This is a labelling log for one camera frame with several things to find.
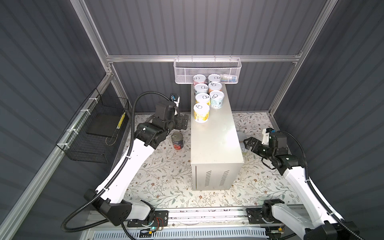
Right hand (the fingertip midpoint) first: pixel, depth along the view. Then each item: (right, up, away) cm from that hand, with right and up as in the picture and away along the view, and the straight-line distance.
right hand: (252, 144), depth 79 cm
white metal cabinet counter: (-22, -3, -22) cm, 31 cm away
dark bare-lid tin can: (-42, +1, +12) cm, 44 cm away
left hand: (-40, +16, -10) cm, 44 cm away
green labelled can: (-11, 0, -19) cm, 22 cm away
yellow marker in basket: (-71, +13, 0) cm, 72 cm away
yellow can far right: (0, +3, +17) cm, 18 cm away
